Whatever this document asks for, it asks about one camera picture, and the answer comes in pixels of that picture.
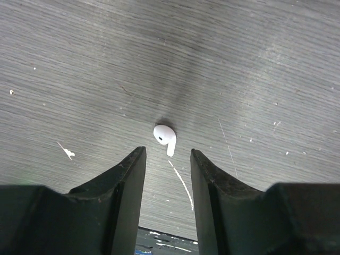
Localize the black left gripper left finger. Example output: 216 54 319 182
1 147 147 254

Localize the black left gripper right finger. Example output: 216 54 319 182
190 149 339 254

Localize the white earbud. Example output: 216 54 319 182
153 125 177 157

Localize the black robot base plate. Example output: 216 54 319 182
134 227 199 255

